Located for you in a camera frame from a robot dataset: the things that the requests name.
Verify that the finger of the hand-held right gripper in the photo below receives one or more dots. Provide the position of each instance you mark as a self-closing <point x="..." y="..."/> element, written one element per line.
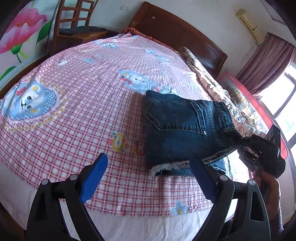
<point x="241" y="140"/>

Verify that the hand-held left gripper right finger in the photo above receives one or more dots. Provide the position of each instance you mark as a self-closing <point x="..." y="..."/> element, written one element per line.
<point x="203" y="183"/>

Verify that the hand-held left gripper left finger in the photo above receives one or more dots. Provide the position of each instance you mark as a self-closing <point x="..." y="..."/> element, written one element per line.
<point x="94" y="178"/>

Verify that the dark blue denim pants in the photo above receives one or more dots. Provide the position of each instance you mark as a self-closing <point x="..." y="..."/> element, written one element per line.
<point x="180" y="129"/>

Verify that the person's right forearm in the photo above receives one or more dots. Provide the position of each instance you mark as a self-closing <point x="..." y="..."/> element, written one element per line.
<point x="278" y="222"/>

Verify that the person's right hand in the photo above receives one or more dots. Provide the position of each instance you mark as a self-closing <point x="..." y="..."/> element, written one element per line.
<point x="269" y="192"/>

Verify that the red printed bed guard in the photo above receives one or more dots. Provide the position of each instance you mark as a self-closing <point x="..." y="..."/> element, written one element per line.
<point x="242" y="90"/>

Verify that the window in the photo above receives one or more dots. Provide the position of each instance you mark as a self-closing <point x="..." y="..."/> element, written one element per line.
<point x="282" y="92"/>

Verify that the white mattress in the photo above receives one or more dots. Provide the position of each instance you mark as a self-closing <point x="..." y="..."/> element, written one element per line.
<point x="138" y="224"/>

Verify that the cream swirl-patterned quilt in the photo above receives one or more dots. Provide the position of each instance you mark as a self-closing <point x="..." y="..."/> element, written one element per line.
<point x="208" y="78"/>

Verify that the mauve curtain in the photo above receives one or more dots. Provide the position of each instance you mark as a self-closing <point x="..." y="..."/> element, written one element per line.
<point x="266" y="60"/>

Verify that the pink checked bedsheet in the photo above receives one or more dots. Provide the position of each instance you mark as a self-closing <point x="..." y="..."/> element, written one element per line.
<point x="81" y="92"/>

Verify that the dark wooden headboard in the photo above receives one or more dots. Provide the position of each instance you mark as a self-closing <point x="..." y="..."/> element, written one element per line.
<point x="175" y="25"/>

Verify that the dark seat cushion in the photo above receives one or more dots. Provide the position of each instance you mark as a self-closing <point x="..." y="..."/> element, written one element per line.
<point x="81" y="30"/>

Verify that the wooden slat-back chair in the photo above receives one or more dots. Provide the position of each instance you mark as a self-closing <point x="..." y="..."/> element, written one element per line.
<point x="76" y="14"/>

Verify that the floral print wardrobe door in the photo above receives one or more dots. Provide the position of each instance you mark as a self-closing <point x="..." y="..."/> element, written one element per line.
<point x="25" y="20"/>

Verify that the cream wall air conditioner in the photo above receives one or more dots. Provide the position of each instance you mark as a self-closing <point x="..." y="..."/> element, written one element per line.
<point x="249" y="23"/>

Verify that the white wall socket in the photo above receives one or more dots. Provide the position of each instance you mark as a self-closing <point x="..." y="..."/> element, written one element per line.
<point x="125" y="8"/>

